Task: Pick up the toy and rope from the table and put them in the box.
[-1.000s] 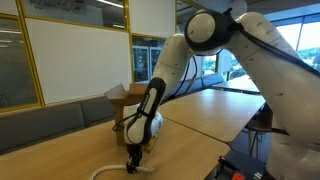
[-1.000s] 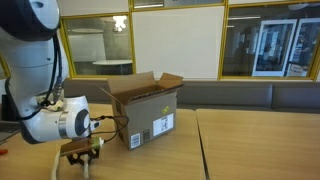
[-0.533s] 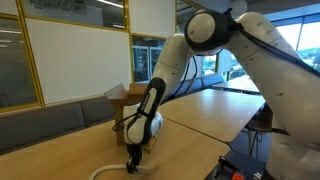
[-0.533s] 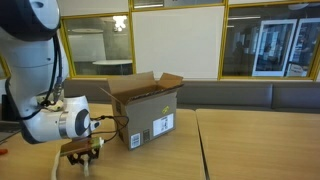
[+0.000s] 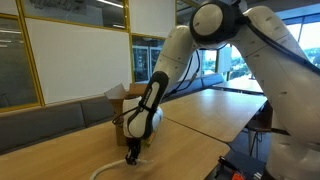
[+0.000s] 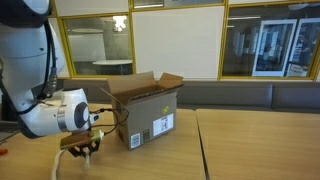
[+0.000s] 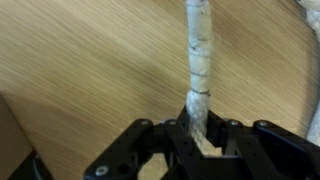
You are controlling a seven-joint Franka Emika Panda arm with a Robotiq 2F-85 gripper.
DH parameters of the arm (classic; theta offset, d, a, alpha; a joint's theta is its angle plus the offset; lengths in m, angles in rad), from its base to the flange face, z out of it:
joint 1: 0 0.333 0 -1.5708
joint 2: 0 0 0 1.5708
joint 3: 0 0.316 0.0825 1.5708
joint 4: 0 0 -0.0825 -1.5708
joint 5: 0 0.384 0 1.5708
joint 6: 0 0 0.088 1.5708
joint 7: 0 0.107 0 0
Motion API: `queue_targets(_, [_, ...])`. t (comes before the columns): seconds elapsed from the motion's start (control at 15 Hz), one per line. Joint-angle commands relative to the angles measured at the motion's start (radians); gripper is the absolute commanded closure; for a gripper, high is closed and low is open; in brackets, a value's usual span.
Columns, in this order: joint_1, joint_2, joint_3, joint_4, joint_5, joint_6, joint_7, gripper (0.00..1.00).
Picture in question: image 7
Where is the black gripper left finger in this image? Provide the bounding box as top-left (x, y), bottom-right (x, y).
top-left (83, 105), bottom-right (208, 180)

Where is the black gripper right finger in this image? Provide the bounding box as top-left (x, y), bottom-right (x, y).
top-left (205, 110), bottom-right (320, 180)

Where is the white rope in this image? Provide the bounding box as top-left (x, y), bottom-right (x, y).
top-left (184, 0), bottom-right (320, 158)

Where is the cardboard shipping box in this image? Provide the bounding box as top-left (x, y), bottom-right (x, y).
top-left (0, 94), bottom-right (34, 180)

